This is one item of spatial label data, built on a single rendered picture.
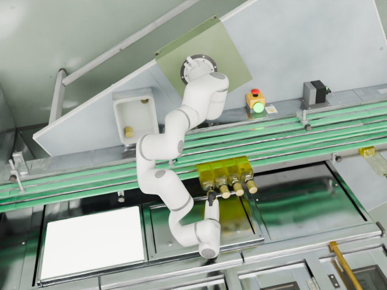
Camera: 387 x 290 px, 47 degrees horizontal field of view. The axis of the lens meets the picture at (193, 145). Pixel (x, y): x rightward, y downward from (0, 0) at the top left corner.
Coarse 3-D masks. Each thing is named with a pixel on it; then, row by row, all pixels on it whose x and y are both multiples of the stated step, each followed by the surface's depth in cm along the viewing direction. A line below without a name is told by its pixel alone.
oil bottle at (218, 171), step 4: (220, 160) 199; (212, 164) 197; (216, 164) 197; (220, 164) 196; (212, 168) 195; (216, 168) 194; (220, 168) 194; (224, 168) 194; (212, 172) 194; (216, 172) 192; (220, 172) 192; (224, 172) 192; (216, 176) 190; (220, 176) 190; (224, 176) 189; (216, 180) 189; (220, 180) 188; (224, 180) 189; (216, 184) 190
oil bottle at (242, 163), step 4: (244, 156) 200; (236, 160) 198; (240, 160) 198; (244, 160) 197; (240, 164) 195; (244, 164) 195; (248, 164) 195; (240, 168) 193; (244, 168) 193; (248, 168) 192; (240, 172) 192; (244, 172) 190; (248, 172) 190; (252, 172) 191; (244, 176) 190; (248, 176) 190; (252, 176) 190; (244, 180) 190
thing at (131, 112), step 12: (144, 96) 188; (120, 108) 197; (132, 108) 198; (144, 108) 199; (120, 120) 198; (132, 120) 202; (144, 120) 203; (156, 120) 195; (120, 132) 196; (132, 132) 204; (144, 132) 204; (156, 132) 199
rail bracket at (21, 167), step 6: (18, 156) 191; (12, 162) 181; (18, 162) 189; (24, 162) 193; (12, 168) 182; (18, 168) 195; (24, 168) 195; (30, 168) 200; (12, 174) 181; (12, 180) 180; (18, 180) 186; (24, 192) 189
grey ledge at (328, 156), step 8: (384, 144) 221; (344, 152) 220; (352, 152) 221; (296, 160) 217; (304, 160) 218; (312, 160) 219; (320, 160) 220; (256, 168) 215; (264, 168) 216; (272, 168) 217; (280, 168) 218
